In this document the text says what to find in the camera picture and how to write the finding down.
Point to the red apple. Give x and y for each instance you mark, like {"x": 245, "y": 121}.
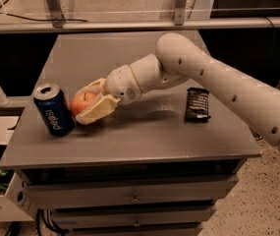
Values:
{"x": 81, "y": 101}

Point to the blue pepsi can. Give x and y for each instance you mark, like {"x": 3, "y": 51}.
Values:
{"x": 52, "y": 106}

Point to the black snack bar wrapper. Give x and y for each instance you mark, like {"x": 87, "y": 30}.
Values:
{"x": 197, "y": 107}

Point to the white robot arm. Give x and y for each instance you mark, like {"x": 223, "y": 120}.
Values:
{"x": 178, "y": 59}

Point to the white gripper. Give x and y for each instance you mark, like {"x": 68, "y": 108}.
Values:
{"x": 121, "y": 83}

